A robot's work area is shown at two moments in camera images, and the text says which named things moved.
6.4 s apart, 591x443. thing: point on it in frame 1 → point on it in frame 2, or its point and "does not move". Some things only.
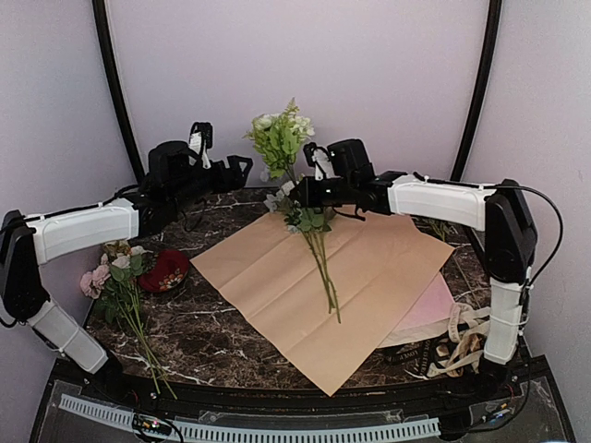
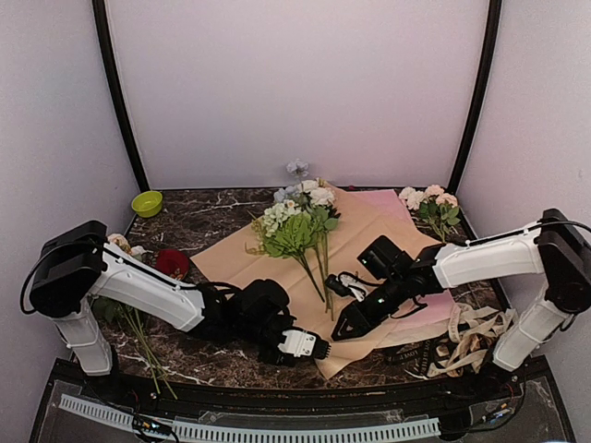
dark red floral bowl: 168,269 does not move
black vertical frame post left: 102,29 does not move
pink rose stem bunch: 114,282 does not move
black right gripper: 308,199 → 360,319
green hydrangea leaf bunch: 279,138 → 286,232
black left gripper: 226,185 → 284,360
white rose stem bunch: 314,223 does not move
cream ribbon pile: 469,331 does not move
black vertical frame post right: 494,23 does not move
